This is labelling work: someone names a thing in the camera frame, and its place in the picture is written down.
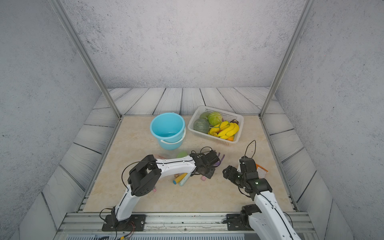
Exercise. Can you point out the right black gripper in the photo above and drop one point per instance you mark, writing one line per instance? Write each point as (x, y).
(230, 172)

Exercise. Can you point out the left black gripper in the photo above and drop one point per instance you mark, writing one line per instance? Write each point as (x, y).
(210, 175)

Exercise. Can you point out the purple rake pink handle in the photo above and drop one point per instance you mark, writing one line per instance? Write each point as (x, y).
(203, 178)

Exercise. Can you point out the light blue rake pale handle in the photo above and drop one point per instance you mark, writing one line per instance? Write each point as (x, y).
(184, 180)

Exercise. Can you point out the yellow shovel blue-tipped handle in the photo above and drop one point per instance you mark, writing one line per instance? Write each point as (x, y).
(179, 178)

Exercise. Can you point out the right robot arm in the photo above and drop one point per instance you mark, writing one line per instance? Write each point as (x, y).
(264, 216)

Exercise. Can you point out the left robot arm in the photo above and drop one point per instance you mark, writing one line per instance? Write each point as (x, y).
(144, 176)

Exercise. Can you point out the orange seed packet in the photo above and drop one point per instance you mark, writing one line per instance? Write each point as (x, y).
(262, 172)

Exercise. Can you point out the netted green melon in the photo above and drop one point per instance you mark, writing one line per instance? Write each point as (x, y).
(202, 126)

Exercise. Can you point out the yellow banana bunch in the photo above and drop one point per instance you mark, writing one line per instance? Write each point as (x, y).
(226, 131)

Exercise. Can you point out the white plastic basket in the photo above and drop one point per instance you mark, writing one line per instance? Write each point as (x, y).
(227, 116)

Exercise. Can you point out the green cabbage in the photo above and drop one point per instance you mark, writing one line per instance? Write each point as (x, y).
(215, 118)

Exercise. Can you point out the smooth green fruit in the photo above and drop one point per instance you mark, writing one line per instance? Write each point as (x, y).
(205, 115)

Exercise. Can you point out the light blue plastic bucket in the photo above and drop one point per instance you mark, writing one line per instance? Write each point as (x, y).
(169, 129)

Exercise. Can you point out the green trowel wooden handle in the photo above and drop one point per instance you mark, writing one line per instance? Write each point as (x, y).
(181, 155)

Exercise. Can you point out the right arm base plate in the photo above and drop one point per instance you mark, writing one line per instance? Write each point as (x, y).
(242, 222)

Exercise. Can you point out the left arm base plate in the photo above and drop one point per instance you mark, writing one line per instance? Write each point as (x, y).
(135, 223)

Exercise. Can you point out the front aluminium rail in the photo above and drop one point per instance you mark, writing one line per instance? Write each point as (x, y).
(162, 226)

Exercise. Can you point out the right metal frame post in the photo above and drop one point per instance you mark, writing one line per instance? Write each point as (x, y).
(288, 55)

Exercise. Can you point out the metal frame post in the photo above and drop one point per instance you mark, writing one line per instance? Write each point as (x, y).
(288, 55)
(69, 28)

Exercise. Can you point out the left metal frame post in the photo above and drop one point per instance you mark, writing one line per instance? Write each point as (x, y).
(69, 28)

